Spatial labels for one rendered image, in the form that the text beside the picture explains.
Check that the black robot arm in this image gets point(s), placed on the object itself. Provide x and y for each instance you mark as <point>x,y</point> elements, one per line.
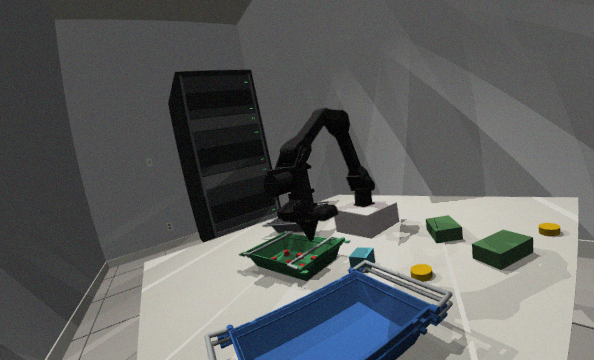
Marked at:
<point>290,172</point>

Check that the green block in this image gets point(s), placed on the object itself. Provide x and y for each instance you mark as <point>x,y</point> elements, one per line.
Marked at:
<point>502,248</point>
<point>444,229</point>

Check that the yellow short cylinder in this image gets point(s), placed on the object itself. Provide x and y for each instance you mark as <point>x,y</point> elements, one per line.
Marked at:
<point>421,272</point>
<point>549,229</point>

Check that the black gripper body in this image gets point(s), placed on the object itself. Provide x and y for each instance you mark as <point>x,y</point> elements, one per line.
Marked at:
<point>323,213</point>

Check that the green plastic tray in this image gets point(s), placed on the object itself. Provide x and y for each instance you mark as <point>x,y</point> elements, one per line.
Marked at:
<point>296,243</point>

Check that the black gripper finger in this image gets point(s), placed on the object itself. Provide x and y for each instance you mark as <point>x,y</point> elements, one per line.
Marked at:
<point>311,226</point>
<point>303,226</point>

